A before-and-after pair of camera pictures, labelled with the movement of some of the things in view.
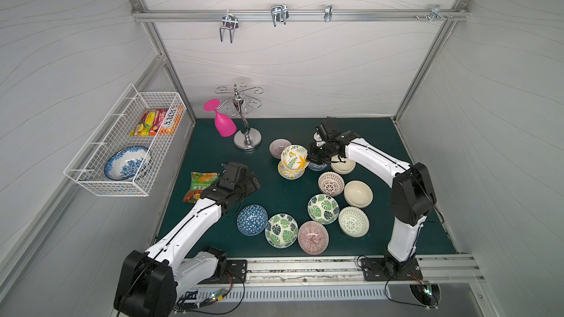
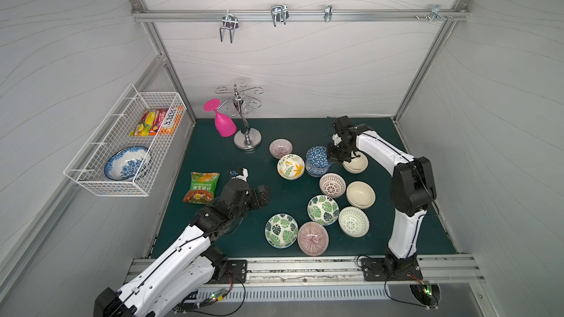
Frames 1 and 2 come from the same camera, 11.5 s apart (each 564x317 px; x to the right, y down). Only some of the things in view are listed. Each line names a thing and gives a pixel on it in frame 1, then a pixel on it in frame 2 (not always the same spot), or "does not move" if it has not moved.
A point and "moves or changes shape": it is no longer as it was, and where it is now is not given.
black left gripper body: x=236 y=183 -> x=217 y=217
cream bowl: x=358 y=194 does not move
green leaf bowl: x=323 y=208 does not move
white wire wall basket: x=126 y=152 does not move
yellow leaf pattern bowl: x=294 y=157 moves or changes shape
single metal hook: x=328 y=10 does not move
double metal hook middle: x=279 y=13 does not move
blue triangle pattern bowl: x=252 y=220 -> x=316 y=164
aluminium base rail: x=343 y=272 does not move
